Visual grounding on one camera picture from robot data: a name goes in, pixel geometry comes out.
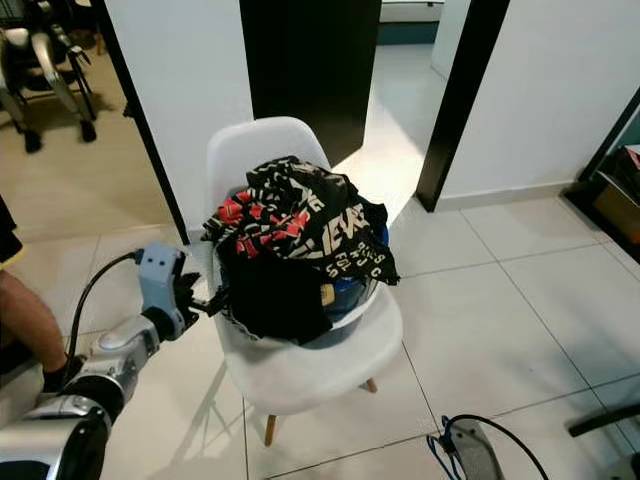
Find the red black flat box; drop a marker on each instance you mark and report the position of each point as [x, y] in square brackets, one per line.
[625, 165]

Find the person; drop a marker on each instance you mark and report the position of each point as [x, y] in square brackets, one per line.
[25, 320]

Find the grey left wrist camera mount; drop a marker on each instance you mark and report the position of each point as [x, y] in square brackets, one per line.
[162, 285]

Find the blue laundry basket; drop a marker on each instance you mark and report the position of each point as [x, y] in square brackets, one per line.
[355, 300]

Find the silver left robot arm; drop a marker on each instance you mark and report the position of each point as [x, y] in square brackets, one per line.
[105, 390]

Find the black printed shirt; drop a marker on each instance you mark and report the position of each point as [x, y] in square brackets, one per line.
[300, 220]

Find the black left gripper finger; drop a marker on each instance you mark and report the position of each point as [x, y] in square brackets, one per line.
[213, 303]
[216, 291]

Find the white plastic chair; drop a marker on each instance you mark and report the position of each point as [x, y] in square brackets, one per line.
[305, 370]

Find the black door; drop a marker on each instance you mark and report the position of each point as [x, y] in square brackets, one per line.
[310, 70]

